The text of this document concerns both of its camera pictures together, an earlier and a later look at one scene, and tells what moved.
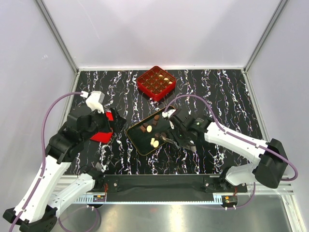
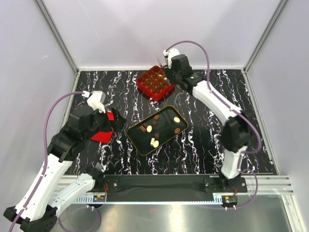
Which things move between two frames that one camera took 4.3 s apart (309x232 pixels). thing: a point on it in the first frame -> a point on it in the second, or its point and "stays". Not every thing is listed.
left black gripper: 119,122 stays
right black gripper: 172,134 -> 168,72
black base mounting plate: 165,188 stays
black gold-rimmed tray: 144,134 stays
